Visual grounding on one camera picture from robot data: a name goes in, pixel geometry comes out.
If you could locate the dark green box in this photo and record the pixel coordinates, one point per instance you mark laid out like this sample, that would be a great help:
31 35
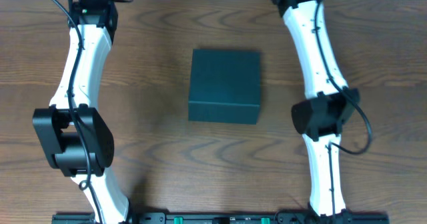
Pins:
225 86

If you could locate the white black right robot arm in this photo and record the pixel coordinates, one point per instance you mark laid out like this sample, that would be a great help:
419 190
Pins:
321 116

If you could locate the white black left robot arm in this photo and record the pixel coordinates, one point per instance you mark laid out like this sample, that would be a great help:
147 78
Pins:
74 137

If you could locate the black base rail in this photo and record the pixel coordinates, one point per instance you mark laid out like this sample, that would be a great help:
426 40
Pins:
280 218

